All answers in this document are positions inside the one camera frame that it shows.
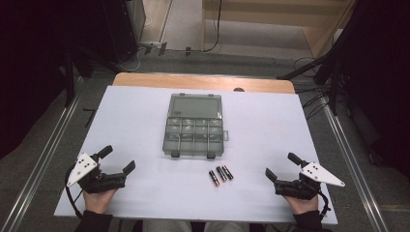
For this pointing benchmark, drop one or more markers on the clear grey compartment box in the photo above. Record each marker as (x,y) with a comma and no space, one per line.
(194,129)

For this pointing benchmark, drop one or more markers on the black and orange battery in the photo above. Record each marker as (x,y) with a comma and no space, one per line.
(221,173)
(227,172)
(214,178)

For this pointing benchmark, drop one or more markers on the black cabinet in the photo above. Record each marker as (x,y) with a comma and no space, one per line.
(124,29)

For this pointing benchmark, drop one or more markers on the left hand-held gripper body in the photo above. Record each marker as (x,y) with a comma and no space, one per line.
(96,182)

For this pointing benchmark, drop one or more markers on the light wooden shelf unit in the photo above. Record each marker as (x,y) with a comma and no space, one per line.
(322,29)

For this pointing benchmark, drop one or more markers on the person's left hand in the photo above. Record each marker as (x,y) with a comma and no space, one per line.
(98,201)

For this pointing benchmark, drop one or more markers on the person's right hand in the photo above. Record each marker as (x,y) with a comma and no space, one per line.
(304,205)

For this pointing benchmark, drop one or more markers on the metal floor rail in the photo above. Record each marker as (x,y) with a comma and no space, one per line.
(351,167)
(42,164)

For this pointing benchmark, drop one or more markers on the dark curtain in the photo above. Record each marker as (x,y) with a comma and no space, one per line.
(29,64)
(380,80)

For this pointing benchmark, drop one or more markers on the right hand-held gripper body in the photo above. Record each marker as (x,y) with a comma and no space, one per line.
(299,190)

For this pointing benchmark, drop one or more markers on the black stand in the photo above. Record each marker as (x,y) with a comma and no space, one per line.
(322,69)
(69,80)

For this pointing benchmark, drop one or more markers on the white table mat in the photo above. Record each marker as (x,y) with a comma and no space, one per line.
(135,129)

